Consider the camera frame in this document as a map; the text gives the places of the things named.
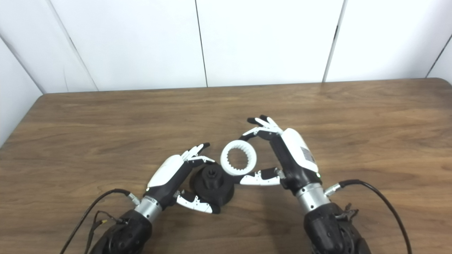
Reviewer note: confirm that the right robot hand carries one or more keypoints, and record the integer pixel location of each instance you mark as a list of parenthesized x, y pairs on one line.
[(293, 158)]

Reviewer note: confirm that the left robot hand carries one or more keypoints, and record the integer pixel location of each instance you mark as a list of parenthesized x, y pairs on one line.
[(173, 180)]

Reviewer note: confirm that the round black part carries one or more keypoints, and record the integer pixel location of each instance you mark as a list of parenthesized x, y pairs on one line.
[(212, 188)]

